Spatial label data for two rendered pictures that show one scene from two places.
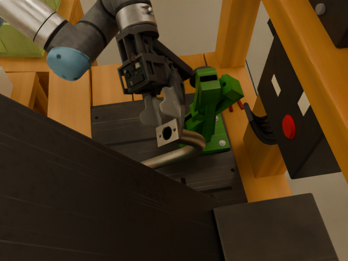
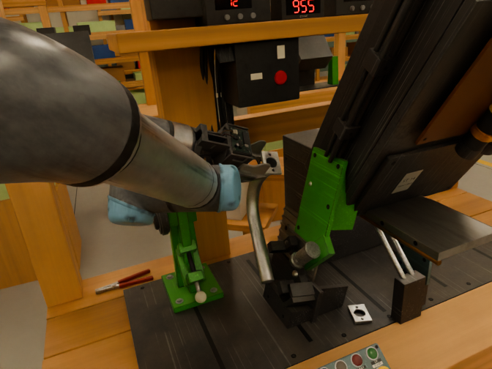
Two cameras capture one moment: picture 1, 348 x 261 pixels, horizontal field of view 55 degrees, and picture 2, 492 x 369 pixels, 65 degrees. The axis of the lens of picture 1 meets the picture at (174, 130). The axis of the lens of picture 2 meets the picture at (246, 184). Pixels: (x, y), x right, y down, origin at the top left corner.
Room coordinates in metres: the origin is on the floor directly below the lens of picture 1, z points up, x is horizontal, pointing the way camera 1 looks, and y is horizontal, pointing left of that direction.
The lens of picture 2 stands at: (0.55, 0.77, 1.54)
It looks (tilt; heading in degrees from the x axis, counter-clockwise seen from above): 23 degrees down; 258
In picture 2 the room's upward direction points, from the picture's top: 4 degrees counter-clockwise
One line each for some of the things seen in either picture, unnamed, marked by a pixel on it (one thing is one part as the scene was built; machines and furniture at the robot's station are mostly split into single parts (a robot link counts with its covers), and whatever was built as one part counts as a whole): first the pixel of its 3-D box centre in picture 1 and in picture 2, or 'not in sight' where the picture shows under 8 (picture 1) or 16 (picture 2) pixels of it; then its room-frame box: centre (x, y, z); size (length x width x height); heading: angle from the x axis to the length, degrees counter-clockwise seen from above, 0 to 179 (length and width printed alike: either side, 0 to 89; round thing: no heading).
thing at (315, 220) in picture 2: not in sight; (331, 195); (0.21, 0.05, 1.17); 0.13 x 0.12 x 0.20; 9
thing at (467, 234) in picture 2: not in sight; (394, 209); (0.05, 0.06, 1.11); 0.39 x 0.16 x 0.03; 99
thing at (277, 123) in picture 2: not in sight; (272, 126); (0.21, -0.39, 1.23); 1.30 x 0.05 x 0.09; 9
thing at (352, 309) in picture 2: not in sight; (359, 313); (0.18, 0.14, 0.90); 0.06 x 0.04 x 0.01; 80
